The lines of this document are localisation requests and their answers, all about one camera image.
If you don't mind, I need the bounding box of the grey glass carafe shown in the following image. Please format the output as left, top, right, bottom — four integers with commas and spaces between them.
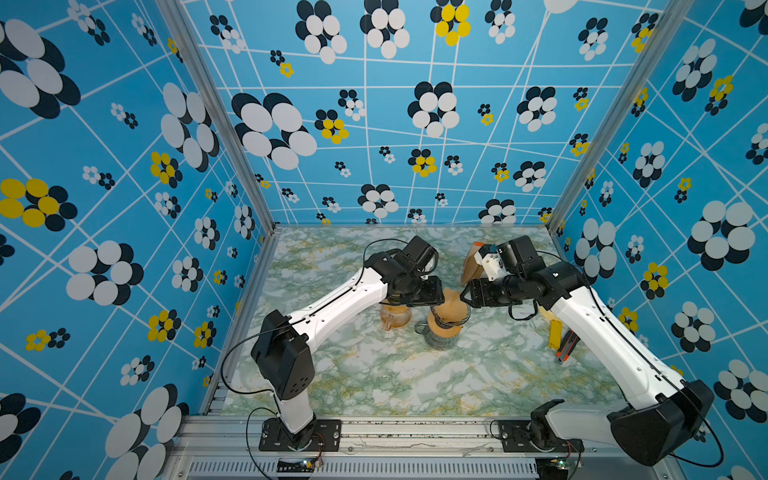
414, 321, 458, 350

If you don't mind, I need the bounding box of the yellow rectangular block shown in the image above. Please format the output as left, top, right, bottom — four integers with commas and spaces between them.
548, 319, 563, 351

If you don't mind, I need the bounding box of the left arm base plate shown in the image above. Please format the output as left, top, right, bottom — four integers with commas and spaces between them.
258, 418, 342, 452

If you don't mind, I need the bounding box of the amber glass carafe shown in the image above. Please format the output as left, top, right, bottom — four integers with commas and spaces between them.
380, 304, 412, 331

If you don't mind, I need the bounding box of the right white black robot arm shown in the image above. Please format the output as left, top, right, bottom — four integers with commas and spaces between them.
460, 236, 714, 466

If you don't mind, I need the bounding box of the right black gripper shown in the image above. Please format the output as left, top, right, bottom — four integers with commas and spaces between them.
459, 277, 524, 308

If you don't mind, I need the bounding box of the grey glass dripper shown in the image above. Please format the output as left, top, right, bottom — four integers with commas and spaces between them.
428, 306, 471, 330

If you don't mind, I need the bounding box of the aluminium front rail frame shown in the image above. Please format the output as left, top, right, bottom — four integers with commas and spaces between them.
161, 414, 685, 479

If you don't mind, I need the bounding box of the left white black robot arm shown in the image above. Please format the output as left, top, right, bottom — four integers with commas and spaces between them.
251, 236, 445, 443

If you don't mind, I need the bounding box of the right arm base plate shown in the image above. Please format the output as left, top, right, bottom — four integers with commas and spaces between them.
489, 419, 584, 455

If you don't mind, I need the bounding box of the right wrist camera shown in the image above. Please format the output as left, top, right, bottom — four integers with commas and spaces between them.
474, 244, 506, 281

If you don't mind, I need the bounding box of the red black small tool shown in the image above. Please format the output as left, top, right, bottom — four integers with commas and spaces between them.
555, 330, 581, 364

